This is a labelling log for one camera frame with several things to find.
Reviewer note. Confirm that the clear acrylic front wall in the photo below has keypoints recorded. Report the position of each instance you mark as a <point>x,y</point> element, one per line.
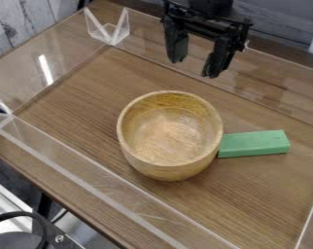
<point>132,216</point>

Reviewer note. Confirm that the green rectangular block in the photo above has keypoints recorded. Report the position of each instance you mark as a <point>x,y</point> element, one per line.
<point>257,143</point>

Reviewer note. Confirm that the brown wooden bowl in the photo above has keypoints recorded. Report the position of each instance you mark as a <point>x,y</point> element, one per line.
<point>169,131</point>

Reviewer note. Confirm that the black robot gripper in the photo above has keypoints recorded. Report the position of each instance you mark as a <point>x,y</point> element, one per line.
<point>213,19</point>

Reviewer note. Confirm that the clear acrylic corner bracket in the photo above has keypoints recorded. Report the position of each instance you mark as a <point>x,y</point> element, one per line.
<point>109,33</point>

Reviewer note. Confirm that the grey metal base plate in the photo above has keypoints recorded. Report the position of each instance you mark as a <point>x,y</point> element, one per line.
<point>30,240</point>

